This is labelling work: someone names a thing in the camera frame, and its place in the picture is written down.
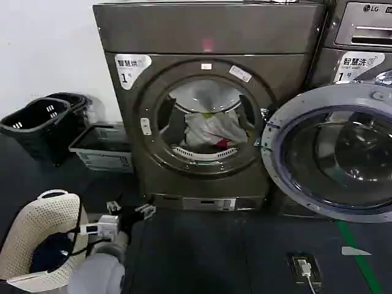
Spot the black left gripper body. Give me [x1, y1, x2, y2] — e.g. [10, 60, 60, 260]
[118, 205, 145, 238]

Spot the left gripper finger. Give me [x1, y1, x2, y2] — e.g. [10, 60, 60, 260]
[134, 203, 158, 219]
[105, 200, 123, 219]

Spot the grey plastic crate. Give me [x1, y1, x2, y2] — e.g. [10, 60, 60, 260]
[68, 124, 135, 175]

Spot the white perforated laundry basket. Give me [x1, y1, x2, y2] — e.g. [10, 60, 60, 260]
[0, 189, 90, 292]

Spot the dark blue clothing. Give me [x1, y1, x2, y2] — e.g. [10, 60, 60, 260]
[29, 233, 78, 274]

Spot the white cloth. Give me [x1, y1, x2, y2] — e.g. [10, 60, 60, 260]
[183, 111, 249, 148]

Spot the black plastic basket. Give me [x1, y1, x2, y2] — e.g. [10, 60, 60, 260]
[0, 97, 90, 168]
[45, 92, 93, 130]

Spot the floor power socket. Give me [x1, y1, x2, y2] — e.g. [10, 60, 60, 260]
[287, 252, 323, 285]

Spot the grey front-load dryer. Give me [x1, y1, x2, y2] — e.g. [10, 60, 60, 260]
[92, 0, 326, 213]

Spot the round glass dryer door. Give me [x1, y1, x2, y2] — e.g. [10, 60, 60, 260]
[265, 83, 392, 224]

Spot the white floor sticker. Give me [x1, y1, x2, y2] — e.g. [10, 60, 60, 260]
[341, 246, 373, 256]

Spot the green floor tape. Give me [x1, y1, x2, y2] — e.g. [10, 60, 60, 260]
[334, 218, 386, 294]

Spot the grey washing machine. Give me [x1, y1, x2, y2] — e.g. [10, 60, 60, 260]
[276, 0, 392, 220]

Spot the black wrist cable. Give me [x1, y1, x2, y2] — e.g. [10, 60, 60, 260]
[64, 198, 108, 258]

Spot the white charger with cable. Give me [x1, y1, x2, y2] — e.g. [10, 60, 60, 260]
[295, 258, 319, 294]

